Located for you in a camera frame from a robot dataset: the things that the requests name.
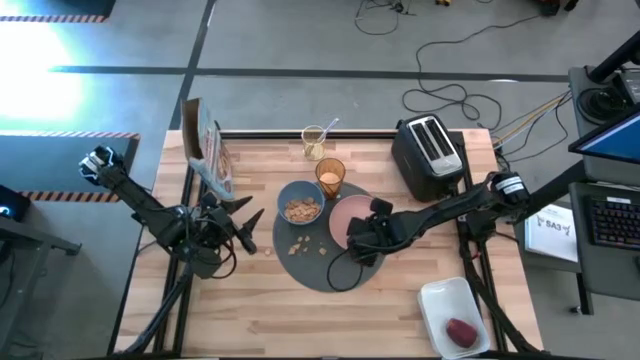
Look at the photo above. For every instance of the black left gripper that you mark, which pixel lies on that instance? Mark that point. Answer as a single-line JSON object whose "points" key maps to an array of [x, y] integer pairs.
{"points": [[217, 220]]}

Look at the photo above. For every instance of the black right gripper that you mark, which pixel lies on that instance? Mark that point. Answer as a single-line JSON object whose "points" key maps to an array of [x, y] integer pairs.
{"points": [[387, 232]]}

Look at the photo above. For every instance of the pink plate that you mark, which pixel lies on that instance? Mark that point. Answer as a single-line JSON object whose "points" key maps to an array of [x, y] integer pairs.
{"points": [[345, 215]]}

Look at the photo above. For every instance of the blue bowl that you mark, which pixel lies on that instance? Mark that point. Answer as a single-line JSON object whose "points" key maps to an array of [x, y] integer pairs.
{"points": [[300, 190]]}

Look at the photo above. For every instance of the light blue cereal box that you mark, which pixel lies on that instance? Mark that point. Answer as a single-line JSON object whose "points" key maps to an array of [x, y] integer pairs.
{"points": [[210, 160]]}

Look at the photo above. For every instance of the amber faceted tumbler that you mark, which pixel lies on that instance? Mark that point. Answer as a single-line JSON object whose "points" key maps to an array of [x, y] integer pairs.
{"points": [[330, 178]]}

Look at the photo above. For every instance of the clear drinking glass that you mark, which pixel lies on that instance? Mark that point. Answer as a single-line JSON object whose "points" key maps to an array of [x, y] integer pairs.
{"points": [[313, 147]]}

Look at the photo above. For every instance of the white plastic basket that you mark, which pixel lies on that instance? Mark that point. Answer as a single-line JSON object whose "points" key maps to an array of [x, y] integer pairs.
{"points": [[445, 300]]}

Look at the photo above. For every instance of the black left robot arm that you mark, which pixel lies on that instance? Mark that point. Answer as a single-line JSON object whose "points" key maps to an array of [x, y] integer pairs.
{"points": [[135, 200]]}

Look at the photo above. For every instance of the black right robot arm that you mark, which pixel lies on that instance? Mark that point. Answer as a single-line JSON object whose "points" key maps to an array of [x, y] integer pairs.
{"points": [[450, 210]]}

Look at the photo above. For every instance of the cereal heap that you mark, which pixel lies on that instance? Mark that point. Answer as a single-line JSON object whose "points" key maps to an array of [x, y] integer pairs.
{"points": [[302, 211]]}

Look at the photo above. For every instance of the round grey woven placemat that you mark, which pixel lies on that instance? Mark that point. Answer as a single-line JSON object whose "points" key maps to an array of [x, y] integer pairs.
{"points": [[310, 272]]}

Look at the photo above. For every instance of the black toaster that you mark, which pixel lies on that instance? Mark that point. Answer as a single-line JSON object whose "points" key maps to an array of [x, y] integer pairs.
{"points": [[415, 170]]}

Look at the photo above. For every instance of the white paper sheet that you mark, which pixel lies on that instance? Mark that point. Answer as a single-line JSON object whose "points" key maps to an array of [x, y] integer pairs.
{"points": [[550, 232]]}

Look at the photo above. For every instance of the black device with blue light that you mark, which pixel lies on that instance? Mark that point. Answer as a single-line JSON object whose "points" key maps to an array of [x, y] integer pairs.
{"points": [[15, 205]]}

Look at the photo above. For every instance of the grey workstation desk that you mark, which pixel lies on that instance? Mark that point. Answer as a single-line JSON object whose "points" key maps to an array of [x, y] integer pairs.
{"points": [[610, 280]]}

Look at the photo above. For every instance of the black backlit keyboard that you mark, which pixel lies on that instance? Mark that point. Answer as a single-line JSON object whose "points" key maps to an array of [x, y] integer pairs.
{"points": [[617, 222]]}

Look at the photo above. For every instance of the computer monitor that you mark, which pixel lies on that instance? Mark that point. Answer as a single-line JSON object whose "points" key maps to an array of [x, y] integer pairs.
{"points": [[615, 137]]}

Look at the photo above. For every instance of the black monitor pole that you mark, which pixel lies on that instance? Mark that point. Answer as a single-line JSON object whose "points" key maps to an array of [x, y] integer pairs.
{"points": [[615, 60]]}

